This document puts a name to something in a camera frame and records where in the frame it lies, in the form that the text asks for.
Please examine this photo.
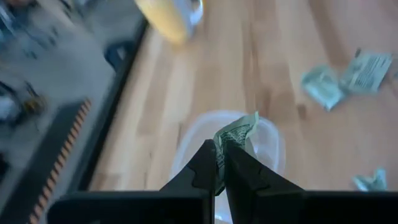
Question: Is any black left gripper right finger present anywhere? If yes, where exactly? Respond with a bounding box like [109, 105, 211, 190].
[223, 140, 398, 224]

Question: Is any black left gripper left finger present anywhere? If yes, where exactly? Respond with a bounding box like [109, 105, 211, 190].
[46, 139, 217, 224]

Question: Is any green stevia sweetener packet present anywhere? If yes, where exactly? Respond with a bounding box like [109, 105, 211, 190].
[213, 111, 261, 196]
[352, 167, 389, 192]
[340, 48, 394, 96]
[300, 64, 345, 112]

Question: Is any clear plastic container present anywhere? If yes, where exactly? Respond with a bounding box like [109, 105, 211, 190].
[169, 109, 286, 224]

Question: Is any black hazard-striped floor mat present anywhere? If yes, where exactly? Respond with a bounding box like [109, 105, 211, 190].
[0, 98, 93, 224]

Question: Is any black aluminium table frame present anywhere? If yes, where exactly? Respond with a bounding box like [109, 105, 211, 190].
[67, 17, 150, 192]

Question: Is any black frame bracket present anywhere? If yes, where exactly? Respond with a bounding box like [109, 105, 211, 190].
[104, 40, 137, 71]

